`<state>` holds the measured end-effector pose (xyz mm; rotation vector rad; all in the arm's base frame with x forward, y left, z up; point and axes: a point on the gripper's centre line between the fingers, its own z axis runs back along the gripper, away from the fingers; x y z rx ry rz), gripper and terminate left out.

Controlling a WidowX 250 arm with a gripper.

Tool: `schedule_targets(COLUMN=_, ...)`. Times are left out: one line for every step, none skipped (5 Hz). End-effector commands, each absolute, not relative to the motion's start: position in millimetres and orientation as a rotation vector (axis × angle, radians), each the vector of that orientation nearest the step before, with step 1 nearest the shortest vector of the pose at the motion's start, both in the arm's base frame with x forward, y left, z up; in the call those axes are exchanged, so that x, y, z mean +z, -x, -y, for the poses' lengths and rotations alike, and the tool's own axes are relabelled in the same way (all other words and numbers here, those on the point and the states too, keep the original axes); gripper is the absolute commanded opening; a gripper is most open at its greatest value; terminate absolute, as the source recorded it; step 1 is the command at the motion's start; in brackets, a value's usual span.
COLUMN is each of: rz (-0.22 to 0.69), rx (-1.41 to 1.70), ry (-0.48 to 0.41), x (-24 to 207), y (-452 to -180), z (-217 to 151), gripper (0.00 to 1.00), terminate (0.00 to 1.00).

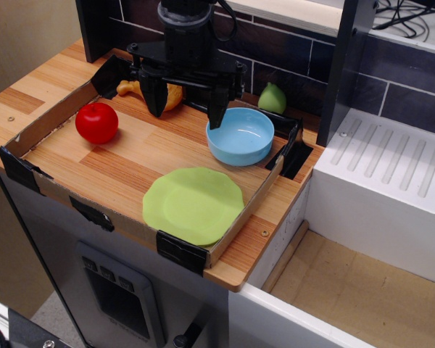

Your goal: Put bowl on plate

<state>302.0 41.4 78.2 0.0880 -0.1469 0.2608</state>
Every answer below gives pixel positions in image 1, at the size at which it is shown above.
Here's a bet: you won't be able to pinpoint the white toy sink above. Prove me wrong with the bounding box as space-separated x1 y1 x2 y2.
229 110 435 347

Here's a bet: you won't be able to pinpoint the toy chicken drumstick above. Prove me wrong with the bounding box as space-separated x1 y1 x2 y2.
116 80 183 112

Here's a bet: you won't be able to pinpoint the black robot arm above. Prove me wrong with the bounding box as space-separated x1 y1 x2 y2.
128 1 247 129

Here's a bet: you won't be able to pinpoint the red toy apple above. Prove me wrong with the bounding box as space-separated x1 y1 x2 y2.
75 102 119 144

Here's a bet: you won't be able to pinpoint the light blue plastic bowl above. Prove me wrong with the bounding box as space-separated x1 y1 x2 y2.
206 107 275 167

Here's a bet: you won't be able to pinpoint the grey toy oven door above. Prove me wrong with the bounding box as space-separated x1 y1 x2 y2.
76 241 166 347

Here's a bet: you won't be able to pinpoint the cardboard tray with black tape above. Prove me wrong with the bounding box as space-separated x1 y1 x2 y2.
0 57 323 286

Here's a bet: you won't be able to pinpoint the green toy pear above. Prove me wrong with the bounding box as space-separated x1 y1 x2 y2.
258 83 287 114

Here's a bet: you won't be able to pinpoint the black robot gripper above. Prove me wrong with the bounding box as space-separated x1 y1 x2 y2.
128 17 247 130

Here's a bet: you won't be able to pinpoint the light green plastic plate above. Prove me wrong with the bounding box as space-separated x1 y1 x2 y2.
143 167 244 247

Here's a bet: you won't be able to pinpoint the black cables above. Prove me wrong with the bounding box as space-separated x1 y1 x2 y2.
371 0 435 39

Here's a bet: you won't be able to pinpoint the dark vertical post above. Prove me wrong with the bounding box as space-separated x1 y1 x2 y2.
317 0 378 146

